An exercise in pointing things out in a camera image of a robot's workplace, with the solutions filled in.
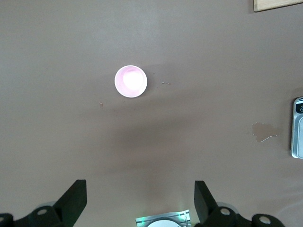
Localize wooden cutting board metal handle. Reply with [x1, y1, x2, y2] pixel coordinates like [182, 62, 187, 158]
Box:
[253, 0, 303, 12]

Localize silver digital kitchen scale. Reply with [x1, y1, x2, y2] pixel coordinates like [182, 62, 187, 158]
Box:
[290, 96, 303, 158]

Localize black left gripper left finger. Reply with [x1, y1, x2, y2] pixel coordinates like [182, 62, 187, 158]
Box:
[0, 179, 88, 227]

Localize aluminium left arm base plate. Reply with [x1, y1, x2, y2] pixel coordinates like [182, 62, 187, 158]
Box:
[135, 209, 191, 227]

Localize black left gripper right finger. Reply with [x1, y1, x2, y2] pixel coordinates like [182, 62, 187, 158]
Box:
[194, 180, 286, 227]

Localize pink plastic cup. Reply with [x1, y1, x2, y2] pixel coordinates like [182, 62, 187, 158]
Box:
[114, 65, 148, 98]

